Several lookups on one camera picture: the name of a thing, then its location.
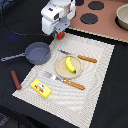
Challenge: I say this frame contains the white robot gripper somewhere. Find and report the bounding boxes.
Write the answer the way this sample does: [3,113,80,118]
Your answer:
[41,0,76,36]

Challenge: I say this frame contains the wooden handled toy fork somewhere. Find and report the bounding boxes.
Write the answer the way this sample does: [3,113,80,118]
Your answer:
[44,71,85,90]

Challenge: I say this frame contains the pink toy stove board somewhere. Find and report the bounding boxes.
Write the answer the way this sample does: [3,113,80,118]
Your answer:
[69,0,128,43]

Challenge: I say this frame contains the reddish brown toy sausage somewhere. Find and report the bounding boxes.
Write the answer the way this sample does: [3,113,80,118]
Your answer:
[11,70,22,90]

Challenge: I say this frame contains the yellow toy butter box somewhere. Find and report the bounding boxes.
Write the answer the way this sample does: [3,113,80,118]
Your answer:
[31,79,52,98]

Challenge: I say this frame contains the yellow toy banana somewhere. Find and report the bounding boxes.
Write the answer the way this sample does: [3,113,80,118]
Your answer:
[66,56,76,73]

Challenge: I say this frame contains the grey toy frying pan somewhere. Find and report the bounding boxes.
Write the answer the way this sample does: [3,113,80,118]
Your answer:
[2,42,51,65]

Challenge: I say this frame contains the black burner disc rear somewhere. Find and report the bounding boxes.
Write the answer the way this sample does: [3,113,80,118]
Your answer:
[88,1,104,10]

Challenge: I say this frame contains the beige bowl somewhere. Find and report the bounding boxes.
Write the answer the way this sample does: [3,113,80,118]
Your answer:
[116,4,128,31]

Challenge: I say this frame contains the wooden handled toy knife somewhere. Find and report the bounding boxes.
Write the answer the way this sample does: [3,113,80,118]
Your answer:
[58,49,97,63]

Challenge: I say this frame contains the round wooden plate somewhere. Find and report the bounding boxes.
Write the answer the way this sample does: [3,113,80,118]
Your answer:
[55,55,83,79]

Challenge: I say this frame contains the beige woven placemat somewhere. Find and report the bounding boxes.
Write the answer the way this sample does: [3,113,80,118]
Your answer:
[13,33,114,128]

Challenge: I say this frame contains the red toy tomato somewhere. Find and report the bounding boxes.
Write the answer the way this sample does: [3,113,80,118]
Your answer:
[57,31,65,39]

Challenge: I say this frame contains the black burner disc front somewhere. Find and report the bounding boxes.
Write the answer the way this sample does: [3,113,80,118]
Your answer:
[80,13,98,25]

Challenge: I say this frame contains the black tablecloth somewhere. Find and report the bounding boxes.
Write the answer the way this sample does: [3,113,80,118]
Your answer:
[0,0,128,128]

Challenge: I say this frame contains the black burner disc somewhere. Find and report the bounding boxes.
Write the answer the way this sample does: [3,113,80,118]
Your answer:
[80,13,98,25]
[88,1,104,10]

